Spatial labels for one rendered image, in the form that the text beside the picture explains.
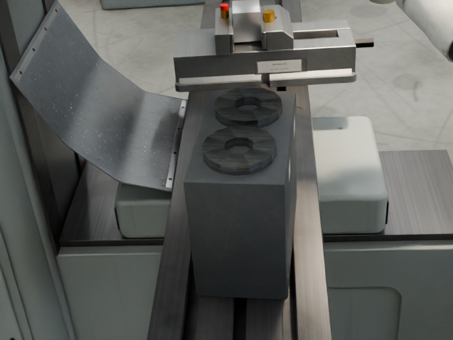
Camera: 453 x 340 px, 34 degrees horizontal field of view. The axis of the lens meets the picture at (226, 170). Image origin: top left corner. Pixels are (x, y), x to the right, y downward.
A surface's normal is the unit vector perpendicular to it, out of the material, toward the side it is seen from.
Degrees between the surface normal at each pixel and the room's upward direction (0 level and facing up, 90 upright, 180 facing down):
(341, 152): 0
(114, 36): 0
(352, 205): 90
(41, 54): 63
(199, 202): 90
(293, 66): 90
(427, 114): 0
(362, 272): 90
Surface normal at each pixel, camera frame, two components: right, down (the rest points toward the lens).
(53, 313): 0.80, 0.29
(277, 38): 0.00, 0.58
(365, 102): -0.06, -0.81
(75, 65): 0.85, -0.41
